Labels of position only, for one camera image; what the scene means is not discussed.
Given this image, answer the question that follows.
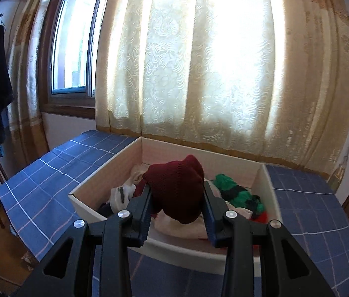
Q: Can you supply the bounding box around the blue checked tablecloth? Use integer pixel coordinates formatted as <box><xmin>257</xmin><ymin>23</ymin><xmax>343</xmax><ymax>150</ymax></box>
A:
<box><xmin>0</xmin><ymin>130</ymin><xmax>349</xmax><ymax>297</ymax></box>

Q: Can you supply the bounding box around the wooden framed window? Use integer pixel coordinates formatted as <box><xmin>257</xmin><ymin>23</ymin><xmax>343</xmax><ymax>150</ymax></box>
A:
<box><xmin>38</xmin><ymin>0</ymin><xmax>107</xmax><ymax>120</ymax></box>

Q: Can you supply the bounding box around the green black underwear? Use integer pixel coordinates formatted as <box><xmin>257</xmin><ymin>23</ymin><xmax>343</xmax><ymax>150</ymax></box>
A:
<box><xmin>213</xmin><ymin>174</ymin><xmax>266</xmax><ymax>219</ymax></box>

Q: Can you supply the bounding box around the beige patterned curtain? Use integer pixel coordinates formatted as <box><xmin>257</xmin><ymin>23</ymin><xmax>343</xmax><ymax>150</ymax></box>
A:
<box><xmin>7</xmin><ymin>0</ymin><xmax>57</xmax><ymax>161</ymax></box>
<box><xmin>95</xmin><ymin>0</ymin><xmax>349</xmax><ymax>174</ymax></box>

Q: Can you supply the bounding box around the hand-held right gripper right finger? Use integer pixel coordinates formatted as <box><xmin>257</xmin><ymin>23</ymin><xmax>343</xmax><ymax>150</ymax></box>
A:
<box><xmin>203</xmin><ymin>182</ymin><xmax>336</xmax><ymax>297</ymax></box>

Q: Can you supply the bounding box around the dark red knit underwear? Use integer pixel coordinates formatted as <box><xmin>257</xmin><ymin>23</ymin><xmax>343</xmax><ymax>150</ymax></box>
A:
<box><xmin>133</xmin><ymin>155</ymin><xmax>205</xmax><ymax>225</ymax></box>

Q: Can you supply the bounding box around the white cardboard box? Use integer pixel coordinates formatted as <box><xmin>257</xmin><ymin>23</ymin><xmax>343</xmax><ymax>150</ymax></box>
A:
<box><xmin>68</xmin><ymin>136</ymin><xmax>282</xmax><ymax>276</ymax></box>

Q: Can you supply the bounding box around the beige dotted underwear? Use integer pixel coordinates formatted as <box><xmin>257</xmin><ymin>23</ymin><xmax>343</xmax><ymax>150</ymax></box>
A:
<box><xmin>155</xmin><ymin>213</ymin><xmax>210</xmax><ymax>239</ymax></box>

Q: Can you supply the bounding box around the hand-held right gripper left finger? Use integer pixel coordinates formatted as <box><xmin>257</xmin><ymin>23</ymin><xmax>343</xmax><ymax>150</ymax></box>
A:
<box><xmin>16</xmin><ymin>182</ymin><xmax>153</xmax><ymax>297</ymax></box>

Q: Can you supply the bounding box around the black cloth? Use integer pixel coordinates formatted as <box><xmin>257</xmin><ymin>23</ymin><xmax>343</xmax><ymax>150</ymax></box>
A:
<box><xmin>97</xmin><ymin>202</ymin><xmax>113</xmax><ymax>218</ymax></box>

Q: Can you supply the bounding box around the bright red underwear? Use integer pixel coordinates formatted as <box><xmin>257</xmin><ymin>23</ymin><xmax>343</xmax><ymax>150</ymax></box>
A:
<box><xmin>249</xmin><ymin>212</ymin><xmax>269</xmax><ymax>223</ymax></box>

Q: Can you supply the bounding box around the cream cloth bundle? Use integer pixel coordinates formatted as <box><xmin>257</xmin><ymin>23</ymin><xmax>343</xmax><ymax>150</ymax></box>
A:
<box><xmin>129</xmin><ymin>164</ymin><xmax>148</xmax><ymax>186</ymax></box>

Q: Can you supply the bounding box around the grey white underwear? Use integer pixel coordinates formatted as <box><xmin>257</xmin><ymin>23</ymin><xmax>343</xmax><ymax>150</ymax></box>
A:
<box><xmin>110</xmin><ymin>182</ymin><xmax>136</xmax><ymax>214</ymax></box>

